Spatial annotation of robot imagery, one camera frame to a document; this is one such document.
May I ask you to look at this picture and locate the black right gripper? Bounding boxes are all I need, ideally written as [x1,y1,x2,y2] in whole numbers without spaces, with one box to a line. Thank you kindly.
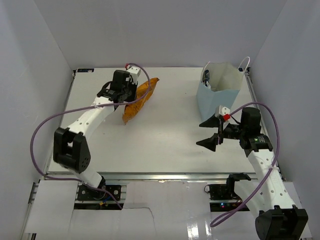
[196,113,246,152]

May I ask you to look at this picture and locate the orange potato chips bag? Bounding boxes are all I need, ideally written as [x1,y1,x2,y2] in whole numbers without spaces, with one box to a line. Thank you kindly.
[122,77,160,125]

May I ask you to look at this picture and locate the blue cookie bag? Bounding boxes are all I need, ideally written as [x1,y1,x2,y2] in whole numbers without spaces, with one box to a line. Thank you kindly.
[201,69,211,89]

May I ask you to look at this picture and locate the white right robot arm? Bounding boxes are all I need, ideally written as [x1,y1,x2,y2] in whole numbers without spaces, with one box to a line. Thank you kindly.
[196,103,309,240]

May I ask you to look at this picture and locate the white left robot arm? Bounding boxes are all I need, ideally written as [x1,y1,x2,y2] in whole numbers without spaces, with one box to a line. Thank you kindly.
[53,66,141,200]

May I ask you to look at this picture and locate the light blue paper bag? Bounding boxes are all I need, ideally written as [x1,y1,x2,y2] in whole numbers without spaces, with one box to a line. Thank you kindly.
[196,56,251,122]

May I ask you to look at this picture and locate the black label sticker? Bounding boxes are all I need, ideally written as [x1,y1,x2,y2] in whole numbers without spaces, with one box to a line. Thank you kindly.
[76,68,95,73]

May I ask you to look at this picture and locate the white front cardboard panel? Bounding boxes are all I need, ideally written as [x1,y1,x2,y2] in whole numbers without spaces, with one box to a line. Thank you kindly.
[25,180,258,240]

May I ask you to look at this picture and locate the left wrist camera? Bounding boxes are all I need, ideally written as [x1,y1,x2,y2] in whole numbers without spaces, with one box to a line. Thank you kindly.
[125,64,141,85]

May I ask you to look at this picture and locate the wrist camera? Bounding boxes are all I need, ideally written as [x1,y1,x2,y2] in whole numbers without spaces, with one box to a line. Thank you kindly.
[125,64,141,85]
[214,105,231,122]

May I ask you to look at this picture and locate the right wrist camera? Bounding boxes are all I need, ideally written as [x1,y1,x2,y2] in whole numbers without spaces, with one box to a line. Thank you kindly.
[214,105,231,122]

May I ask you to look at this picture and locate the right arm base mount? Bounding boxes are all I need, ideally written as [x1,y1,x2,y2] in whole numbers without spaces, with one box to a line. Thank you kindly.
[204,184,241,201]

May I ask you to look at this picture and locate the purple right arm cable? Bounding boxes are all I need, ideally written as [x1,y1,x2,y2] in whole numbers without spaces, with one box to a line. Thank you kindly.
[209,101,280,228]

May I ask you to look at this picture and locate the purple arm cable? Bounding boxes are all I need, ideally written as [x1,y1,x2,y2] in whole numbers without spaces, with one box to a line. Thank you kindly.
[209,101,280,228]
[29,62,151,210]

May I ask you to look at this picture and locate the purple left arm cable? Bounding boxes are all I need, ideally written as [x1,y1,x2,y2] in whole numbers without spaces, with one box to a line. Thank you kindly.
[29,62,151,210]

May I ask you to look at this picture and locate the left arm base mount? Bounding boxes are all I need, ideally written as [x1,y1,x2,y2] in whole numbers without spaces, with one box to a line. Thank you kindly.
[76,185,122,201]

